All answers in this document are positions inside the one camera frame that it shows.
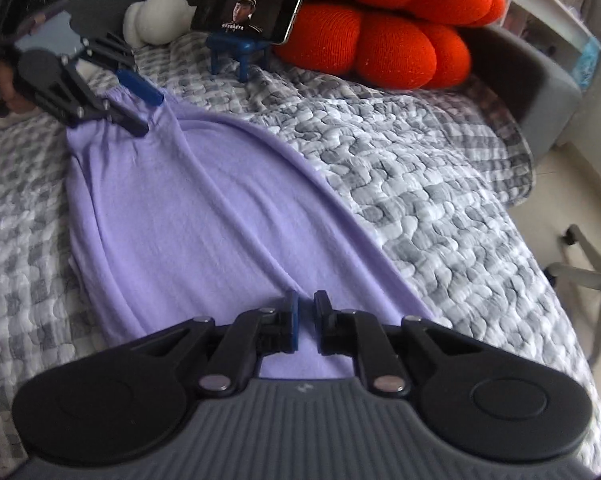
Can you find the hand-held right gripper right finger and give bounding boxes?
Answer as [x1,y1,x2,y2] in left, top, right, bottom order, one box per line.
[315,290,461,395]

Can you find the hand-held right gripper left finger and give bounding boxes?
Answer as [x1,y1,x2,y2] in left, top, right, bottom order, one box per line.
[140,291,300,395]

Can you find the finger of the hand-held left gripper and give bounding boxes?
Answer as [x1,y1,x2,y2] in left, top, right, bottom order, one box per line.
[63,32,164,108]
[55,77,148,137]

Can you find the purple pants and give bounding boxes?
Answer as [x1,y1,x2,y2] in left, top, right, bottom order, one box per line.
[63,85,436,381]

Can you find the white plush toy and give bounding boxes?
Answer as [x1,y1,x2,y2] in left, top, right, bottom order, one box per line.
[124,0,197,50]

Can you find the blue phone stand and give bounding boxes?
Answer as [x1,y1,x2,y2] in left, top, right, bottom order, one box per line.
[205,30,271,83]

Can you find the smartphone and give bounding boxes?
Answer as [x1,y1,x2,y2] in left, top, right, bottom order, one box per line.
[190,0,305,45]

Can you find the orange knitted cushion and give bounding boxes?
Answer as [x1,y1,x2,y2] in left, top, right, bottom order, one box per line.
[272,0,506,92]

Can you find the grey office chair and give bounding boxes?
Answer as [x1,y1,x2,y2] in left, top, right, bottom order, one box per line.
[548,140,601,366]

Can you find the grey sofa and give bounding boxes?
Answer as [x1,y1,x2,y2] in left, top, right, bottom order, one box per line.
[0,0,581,136]

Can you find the blue patterned bag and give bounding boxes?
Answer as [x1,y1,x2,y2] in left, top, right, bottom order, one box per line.
[571,37,601,86]

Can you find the white shelf unit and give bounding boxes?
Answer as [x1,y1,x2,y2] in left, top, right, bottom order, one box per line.
[491,0,601,68]

